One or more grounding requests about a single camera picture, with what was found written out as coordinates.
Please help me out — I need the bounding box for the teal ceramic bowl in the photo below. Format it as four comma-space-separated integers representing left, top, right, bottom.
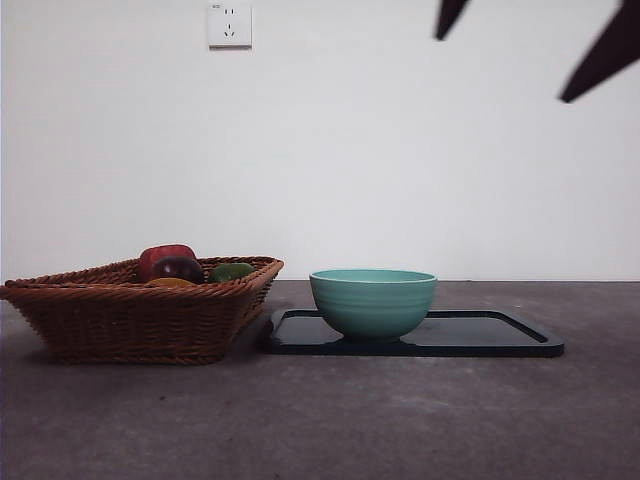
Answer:
308, 268, 439, 344

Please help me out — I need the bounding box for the dark green rectangular tray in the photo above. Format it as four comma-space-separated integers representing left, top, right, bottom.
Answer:
262, 308, 566, 359

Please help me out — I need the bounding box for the green avocado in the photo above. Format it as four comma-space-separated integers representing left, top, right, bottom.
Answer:
207, 262, 256, 285

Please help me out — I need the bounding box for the dark purple plum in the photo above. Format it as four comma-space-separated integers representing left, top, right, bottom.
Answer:
151, 254, 205, 284

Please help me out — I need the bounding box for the red apple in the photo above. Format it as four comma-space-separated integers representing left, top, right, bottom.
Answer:
138, 243, 197, 284

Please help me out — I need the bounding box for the brown wicker basket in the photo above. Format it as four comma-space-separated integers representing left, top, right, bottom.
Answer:
0, 255, 285, 366

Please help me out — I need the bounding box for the white wall socket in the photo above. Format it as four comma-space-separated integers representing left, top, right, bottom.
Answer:
207, 0, 253, 51

